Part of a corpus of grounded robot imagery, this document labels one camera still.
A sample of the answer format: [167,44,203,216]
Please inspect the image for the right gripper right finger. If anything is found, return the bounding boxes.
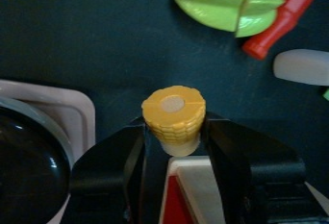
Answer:
[200,112,307,224]

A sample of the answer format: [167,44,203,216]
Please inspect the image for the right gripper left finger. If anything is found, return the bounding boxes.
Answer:
[58,115,148,224]

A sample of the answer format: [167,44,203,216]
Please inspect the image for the yellow toy corn piece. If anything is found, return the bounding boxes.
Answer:
[140,85,207,158]

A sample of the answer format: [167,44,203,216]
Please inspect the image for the pink plastic tray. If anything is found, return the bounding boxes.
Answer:
[0,79,96,224]

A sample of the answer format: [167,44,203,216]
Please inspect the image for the white toy knife block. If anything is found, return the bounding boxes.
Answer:
[272,48,329,87]

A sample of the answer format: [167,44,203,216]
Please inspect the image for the red toy bottle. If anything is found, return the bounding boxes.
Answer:
[242,0,329,62]

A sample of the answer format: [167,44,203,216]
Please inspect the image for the green toy star fruit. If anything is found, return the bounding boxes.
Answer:
[173,0,286,38]

